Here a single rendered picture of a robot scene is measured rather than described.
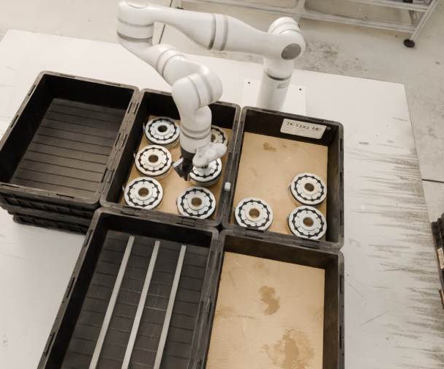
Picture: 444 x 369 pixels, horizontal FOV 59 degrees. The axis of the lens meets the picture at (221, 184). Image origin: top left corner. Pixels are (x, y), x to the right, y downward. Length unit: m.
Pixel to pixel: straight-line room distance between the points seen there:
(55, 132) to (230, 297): 0.70
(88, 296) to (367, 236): 0.82
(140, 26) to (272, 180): 0.54
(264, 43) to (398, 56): 2.09
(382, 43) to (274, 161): 2.12
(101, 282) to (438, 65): 2.73
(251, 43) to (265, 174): 0.36
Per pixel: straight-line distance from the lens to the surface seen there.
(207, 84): 0.81
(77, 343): 1.00
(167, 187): 1.11
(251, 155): 1.19
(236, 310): 0.99
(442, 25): 3.60
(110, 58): 1.66
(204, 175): 1.07
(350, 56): 2.97
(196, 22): 1.07
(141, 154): 1.14
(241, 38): 1.10
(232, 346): 0.97
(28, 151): 1.26
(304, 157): 1.22
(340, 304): 0.94
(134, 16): 1.03
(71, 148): 1.23
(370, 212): 1.35
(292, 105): 1.43
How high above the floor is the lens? 1.79
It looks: 59 degrees down
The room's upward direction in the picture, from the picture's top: 9 degrees clockwise
